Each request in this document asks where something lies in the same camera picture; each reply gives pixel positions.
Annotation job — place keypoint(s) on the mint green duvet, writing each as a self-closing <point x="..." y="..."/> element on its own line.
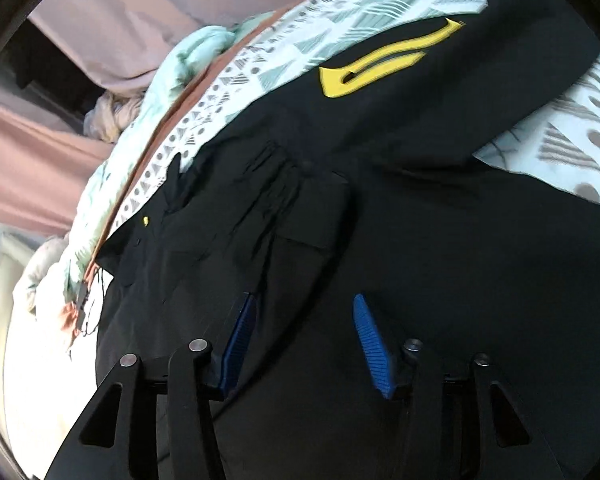
<point x="180" y="65"/>

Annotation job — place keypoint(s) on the pale pink clothes pile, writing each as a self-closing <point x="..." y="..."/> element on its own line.
<point x="111" y="117"/>

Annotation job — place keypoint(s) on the beige pillow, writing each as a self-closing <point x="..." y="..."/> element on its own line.
<point x="47" y="265"/>

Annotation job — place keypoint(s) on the orange cloth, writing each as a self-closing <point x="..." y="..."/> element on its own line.
<point x="72" y="322"/>

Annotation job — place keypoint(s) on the cream headboard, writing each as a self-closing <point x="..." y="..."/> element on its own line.
<point x="2" y="280"/>

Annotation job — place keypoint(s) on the white geometric patterned blanket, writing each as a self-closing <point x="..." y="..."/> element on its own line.
<point x="280" y="45"/>

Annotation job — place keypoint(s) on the black garment with yellow print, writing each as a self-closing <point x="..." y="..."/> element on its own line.
<point x="430" y="240"/>

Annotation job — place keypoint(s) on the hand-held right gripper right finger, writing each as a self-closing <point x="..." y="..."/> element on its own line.
<point x="375" y="355"/>

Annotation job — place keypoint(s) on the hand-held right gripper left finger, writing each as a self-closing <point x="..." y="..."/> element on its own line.
<point x="239" y="340"/>

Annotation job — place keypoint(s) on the pink curtain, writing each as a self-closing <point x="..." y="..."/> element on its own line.
<point x="25" y="170"/>
<point x="120" y="15"/>

